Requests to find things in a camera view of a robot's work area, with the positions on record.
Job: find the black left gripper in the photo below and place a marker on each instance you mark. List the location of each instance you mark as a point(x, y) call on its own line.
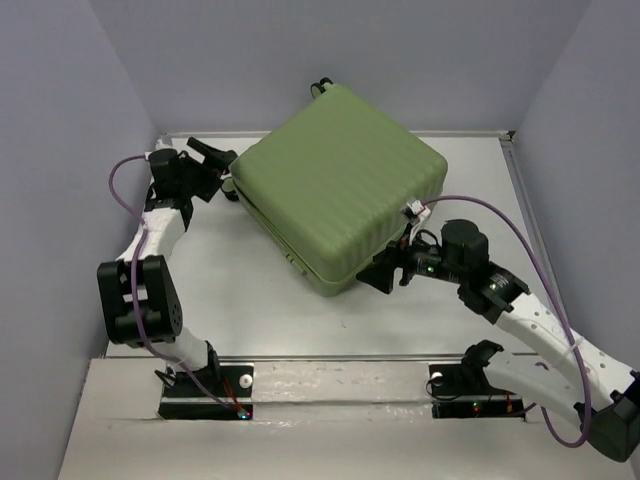
point(215, 162)

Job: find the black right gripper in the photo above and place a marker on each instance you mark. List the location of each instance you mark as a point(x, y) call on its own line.
point(381, 271)

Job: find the green hardshell suitcase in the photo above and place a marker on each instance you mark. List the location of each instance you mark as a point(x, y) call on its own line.
point(328, 185)

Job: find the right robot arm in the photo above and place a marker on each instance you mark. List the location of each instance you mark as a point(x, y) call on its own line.
point(596, 393)

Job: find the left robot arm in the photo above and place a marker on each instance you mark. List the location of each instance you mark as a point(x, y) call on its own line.
point(140, 303)

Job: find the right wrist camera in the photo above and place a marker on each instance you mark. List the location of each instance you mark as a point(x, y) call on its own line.
point(417, 214)

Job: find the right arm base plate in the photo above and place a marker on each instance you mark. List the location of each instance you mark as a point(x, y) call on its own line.
point(460, 392)

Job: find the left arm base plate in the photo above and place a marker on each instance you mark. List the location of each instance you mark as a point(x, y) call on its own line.
point(182, 399)

